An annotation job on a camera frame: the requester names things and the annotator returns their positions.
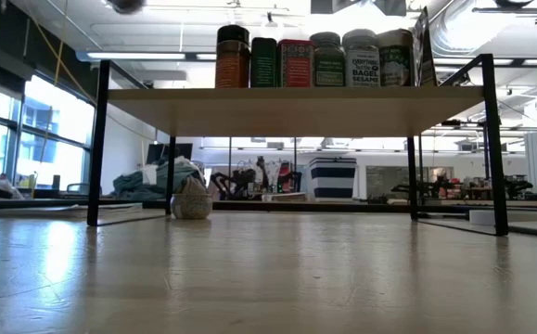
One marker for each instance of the long ceiling light strip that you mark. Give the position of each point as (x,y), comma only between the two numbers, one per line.
(133,55)

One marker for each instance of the red smoked paprika tin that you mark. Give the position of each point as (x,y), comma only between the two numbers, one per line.
(296,62)

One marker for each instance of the black ceiling spotlight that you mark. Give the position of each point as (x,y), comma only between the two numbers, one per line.
(458,76)

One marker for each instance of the furikake seasoning glass jar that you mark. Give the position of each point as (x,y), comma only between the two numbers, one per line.
(395,60)

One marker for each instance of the white blue striped box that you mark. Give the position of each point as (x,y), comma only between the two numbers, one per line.
(332,178)

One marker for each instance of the dark brown spice jar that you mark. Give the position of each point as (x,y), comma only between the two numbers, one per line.
(232,60)

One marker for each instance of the black metal wood-top shelf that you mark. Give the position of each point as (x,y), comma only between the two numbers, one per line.
(296,111)

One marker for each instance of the green oregano spice jar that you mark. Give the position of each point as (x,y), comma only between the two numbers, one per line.
(328,65)

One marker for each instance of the black ceiling track fixture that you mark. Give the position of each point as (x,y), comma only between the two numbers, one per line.
(509,10)

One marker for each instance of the orange taco seasoning mix packet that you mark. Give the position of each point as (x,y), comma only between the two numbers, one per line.
(425,55)

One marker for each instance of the pale cloth pile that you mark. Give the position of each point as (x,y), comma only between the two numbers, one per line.
(133,185)

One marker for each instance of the grey wall panel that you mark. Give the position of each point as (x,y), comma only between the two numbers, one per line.
(386,181)

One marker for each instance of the round white pendant lamp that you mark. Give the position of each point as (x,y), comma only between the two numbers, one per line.
(272,21)

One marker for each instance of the silver ventilation duct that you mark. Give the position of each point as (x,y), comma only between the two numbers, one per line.
(463,32)

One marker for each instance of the large room window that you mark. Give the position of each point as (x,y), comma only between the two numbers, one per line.
(54,139)

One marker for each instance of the dark background robot arms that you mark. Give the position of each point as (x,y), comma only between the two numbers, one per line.
(240,181)

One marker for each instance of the red cabinet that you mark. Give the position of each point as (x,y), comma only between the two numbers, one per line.
(285,174)

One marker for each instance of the patterned white cloth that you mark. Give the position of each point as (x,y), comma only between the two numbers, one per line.
(272,171)

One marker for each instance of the black background monitor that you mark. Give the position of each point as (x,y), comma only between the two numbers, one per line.
(157,153)

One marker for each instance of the black camera on pole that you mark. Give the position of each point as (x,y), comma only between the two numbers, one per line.
(451,123)

